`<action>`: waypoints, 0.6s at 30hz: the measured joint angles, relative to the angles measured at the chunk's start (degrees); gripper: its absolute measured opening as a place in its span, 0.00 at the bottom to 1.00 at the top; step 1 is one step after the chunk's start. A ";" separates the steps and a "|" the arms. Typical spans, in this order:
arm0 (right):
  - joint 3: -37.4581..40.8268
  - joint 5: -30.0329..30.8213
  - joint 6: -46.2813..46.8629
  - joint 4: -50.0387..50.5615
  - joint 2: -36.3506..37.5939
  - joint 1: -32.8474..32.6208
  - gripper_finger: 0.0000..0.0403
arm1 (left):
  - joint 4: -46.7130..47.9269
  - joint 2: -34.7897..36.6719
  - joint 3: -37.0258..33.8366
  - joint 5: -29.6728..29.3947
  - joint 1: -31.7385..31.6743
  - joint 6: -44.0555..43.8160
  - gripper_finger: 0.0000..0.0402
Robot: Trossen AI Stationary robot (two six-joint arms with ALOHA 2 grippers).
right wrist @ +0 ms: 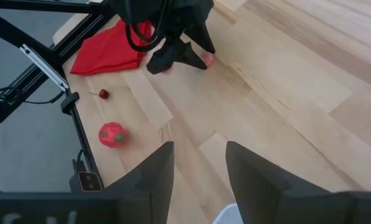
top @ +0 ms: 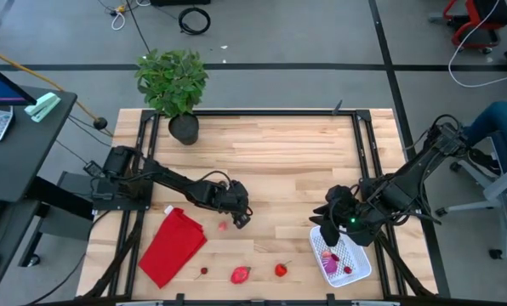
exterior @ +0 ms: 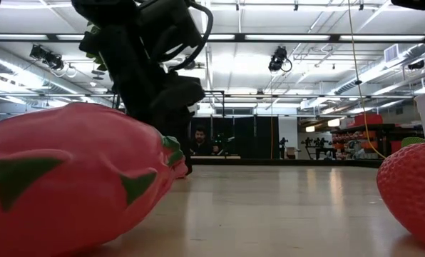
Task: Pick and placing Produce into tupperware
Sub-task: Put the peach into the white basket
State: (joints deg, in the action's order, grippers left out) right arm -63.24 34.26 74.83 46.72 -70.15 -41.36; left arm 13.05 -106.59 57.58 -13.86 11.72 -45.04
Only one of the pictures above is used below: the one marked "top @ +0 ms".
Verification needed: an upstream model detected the mint green stapler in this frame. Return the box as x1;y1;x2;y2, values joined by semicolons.
23;92;62;124

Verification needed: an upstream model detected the black metal table frame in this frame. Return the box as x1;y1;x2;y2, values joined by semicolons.
77;108;453;306

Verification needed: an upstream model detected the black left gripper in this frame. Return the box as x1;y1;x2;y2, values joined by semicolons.
213;179;255;231

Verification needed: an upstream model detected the green potted plant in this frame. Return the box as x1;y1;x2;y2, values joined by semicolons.
134;48;210;146

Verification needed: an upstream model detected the pink toy dragon fruit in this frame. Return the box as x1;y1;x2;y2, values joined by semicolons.
230;265;253;286

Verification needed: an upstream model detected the red folded cloth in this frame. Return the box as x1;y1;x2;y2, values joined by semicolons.
137;206;208;290

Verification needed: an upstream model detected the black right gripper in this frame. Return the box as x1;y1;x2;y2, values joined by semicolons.
308;184;383;248

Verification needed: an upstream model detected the black desk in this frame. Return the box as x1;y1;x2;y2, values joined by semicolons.
0;84;78;203

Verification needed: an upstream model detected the red framed black chair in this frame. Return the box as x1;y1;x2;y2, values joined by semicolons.
427;0;507;55

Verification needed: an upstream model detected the black floor cable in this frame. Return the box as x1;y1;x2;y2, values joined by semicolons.
124;0;152;55

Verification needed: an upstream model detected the long white cable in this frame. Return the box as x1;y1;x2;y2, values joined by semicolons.
447;0;507;89

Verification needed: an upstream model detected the grey office chair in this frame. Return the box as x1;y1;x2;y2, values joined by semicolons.
435;127;507;260

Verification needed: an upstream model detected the yellow pole with black foot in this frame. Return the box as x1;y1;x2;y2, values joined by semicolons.
0;44;110;137

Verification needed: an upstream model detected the red toy strawberry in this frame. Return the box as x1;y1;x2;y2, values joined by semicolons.
274;260;293;278

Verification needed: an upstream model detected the short white cable loop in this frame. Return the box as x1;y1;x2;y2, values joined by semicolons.
110;8;128;31

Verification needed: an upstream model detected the person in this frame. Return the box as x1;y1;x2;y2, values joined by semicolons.
464;100;507;201

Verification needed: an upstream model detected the white perforated plastic basket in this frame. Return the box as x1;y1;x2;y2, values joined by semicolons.
308;224;373;289

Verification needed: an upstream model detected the black coiled cable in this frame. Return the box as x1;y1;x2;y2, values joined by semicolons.
177;6;212;37

